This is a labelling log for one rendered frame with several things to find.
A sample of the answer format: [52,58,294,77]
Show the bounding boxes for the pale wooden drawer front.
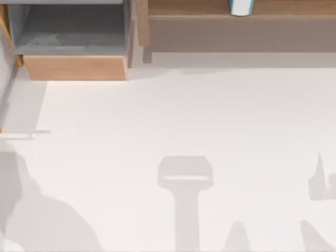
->
[23,54,129,81]

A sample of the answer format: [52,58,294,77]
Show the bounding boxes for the wooden open shelf unit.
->
[135,0,336,64]

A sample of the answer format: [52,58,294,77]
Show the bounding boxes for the pulled-out grey pierced drawer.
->
[7,0,135,69]

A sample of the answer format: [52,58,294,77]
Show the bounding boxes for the white and teal book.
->
[227,0,255,17]

